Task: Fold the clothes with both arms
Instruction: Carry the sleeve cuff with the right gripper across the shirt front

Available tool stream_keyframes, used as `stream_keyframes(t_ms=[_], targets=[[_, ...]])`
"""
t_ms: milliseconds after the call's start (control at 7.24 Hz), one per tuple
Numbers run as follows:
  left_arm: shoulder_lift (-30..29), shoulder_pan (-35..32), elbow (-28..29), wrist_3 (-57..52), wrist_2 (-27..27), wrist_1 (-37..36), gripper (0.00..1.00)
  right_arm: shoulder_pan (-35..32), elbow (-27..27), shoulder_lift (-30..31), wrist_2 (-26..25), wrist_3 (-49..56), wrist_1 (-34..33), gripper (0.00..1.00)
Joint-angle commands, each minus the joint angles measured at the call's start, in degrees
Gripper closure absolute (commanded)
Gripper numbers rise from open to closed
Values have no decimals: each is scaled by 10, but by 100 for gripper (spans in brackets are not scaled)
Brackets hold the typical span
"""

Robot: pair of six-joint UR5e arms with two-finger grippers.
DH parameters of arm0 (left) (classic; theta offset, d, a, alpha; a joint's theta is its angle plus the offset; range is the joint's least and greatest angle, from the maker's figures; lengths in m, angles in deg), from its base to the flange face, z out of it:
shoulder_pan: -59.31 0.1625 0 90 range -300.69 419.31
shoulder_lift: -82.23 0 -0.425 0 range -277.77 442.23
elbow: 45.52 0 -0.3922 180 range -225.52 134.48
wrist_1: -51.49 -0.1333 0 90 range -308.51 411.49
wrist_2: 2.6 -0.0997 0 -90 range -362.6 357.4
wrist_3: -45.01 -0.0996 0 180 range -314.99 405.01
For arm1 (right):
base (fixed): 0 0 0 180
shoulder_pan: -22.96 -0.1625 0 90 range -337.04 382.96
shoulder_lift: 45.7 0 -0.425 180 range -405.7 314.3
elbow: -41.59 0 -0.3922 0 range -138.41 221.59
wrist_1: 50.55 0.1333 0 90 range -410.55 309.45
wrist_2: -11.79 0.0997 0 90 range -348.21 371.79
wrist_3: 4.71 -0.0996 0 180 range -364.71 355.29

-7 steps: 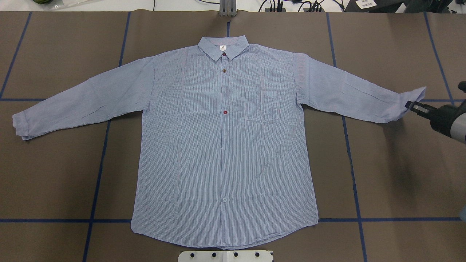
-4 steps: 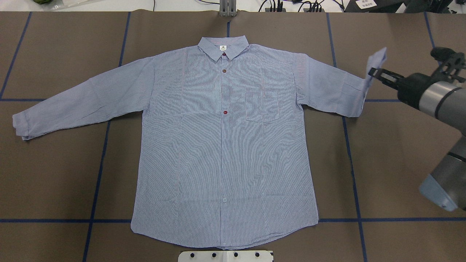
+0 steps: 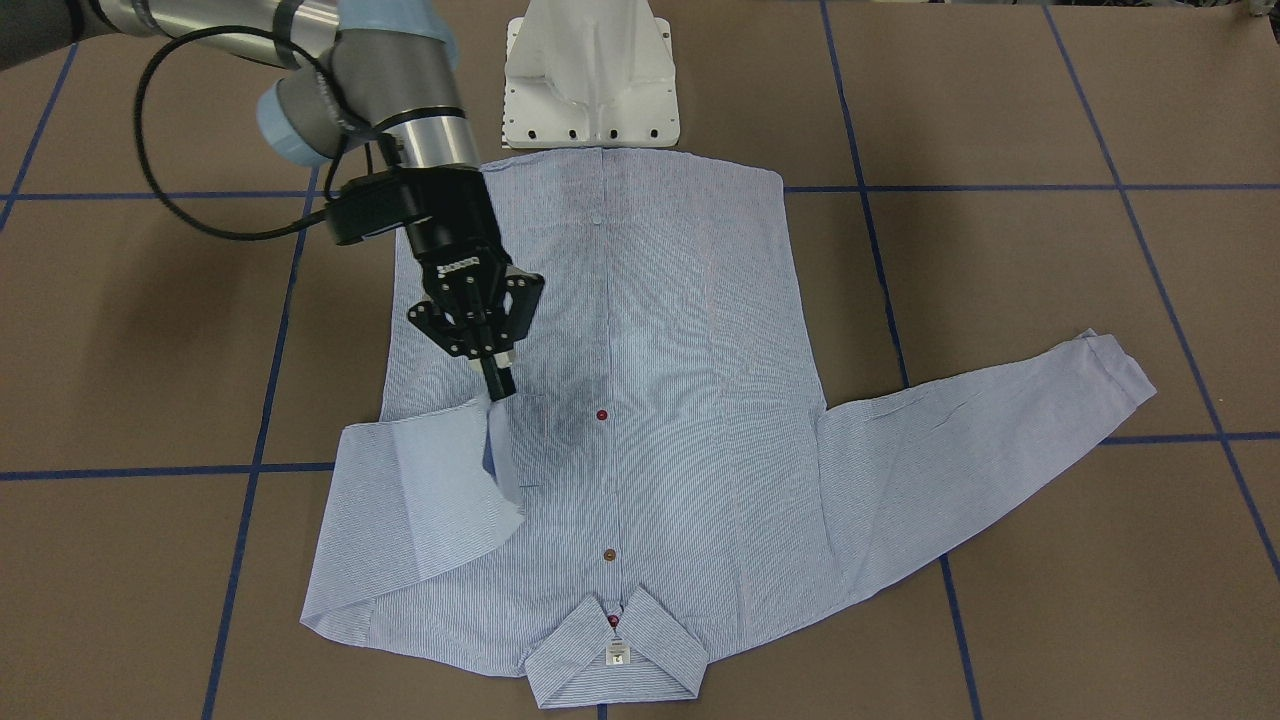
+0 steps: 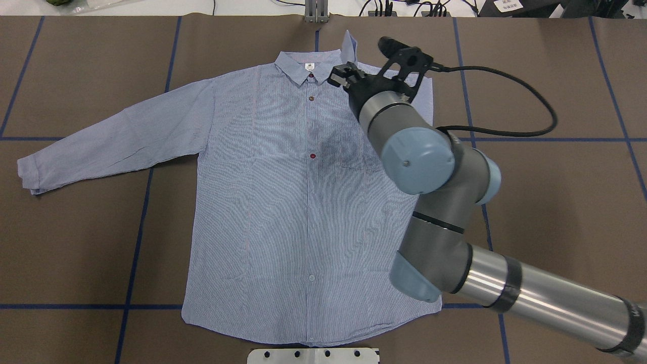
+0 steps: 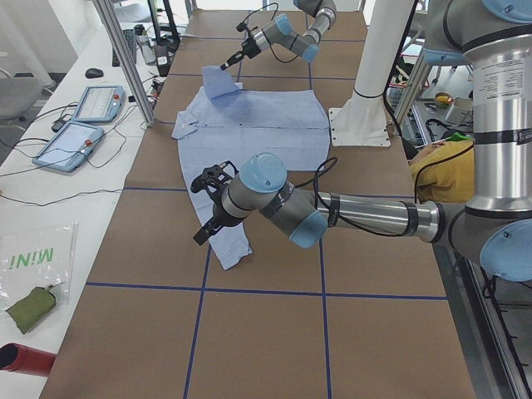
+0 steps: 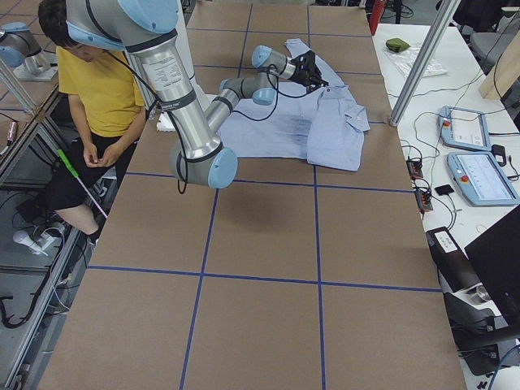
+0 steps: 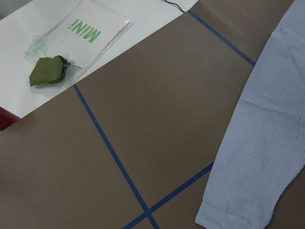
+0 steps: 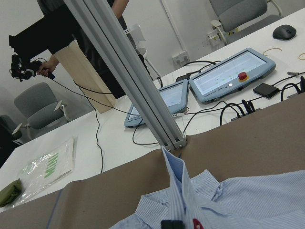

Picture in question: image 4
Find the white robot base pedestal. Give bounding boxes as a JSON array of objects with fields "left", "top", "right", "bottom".
[{"left": 247, "top": 347, "right": 381, "bottom": 363}]

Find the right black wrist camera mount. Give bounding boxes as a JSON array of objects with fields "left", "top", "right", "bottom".
[{"left": 378, "top": 36, "right": 446, "bottom": 83}]

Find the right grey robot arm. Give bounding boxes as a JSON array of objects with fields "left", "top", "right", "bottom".
[{"left": 328, "top": 61, "right": 645, "bottom": 363}]

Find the blue striped button shirt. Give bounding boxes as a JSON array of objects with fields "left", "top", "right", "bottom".
[{"left": 17, "top": 32, "right": 443, "bottom": 346}]

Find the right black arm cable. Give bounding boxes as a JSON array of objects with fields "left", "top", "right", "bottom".
[{"left": 432, "top": 65, "right": 559, "bottom": 138}]

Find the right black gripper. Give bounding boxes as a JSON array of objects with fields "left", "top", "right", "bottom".
[{"left": 328, "top": 62, "right": 418, "bottom": 118}]

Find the green fabric pouch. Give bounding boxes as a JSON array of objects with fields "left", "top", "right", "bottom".
[{"left": 45, "top": 0, "right": 72, "bottom": 7}]

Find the aluminium frame post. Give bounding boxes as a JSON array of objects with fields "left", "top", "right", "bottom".
[{"left": 304, "top": 0, "right": 330, "bottom": 23}]

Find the clear plastic bag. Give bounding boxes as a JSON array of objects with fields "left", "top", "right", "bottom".
[{"left": 67, "top": 1, "right": 128, "bottom": 14}]

